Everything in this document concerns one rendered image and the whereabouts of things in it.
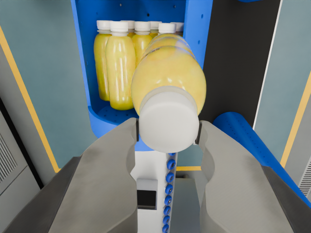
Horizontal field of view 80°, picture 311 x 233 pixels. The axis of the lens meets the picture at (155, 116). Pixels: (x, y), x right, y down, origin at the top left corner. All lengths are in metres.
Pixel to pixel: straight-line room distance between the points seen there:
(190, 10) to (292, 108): 1.80
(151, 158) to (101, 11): 0.57
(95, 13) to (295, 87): 1.74
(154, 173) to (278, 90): 1.38
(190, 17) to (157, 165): 0.65
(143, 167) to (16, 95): 1.57
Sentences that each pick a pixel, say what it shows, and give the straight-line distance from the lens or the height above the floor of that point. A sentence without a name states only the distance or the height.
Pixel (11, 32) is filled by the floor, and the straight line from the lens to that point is 1.96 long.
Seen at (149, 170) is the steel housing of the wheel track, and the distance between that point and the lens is 0.88.
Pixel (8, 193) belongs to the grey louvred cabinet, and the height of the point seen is 0.42.
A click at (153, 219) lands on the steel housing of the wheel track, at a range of 1.16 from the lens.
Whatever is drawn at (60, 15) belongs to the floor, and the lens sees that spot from 1.73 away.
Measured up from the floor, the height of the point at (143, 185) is 0.96.
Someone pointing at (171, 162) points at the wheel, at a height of 0.97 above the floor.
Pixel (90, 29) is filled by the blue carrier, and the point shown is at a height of 1.06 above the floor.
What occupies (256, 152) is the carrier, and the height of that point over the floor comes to 0.68.
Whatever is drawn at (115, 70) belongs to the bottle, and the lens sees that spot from 0.43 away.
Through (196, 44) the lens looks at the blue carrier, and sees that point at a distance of 0.38.
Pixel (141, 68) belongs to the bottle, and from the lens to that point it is 0.16.
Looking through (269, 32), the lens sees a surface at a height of 0.15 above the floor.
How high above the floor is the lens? 1.55
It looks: 62 degrees down
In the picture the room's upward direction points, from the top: 175 degrees counter-clockwise
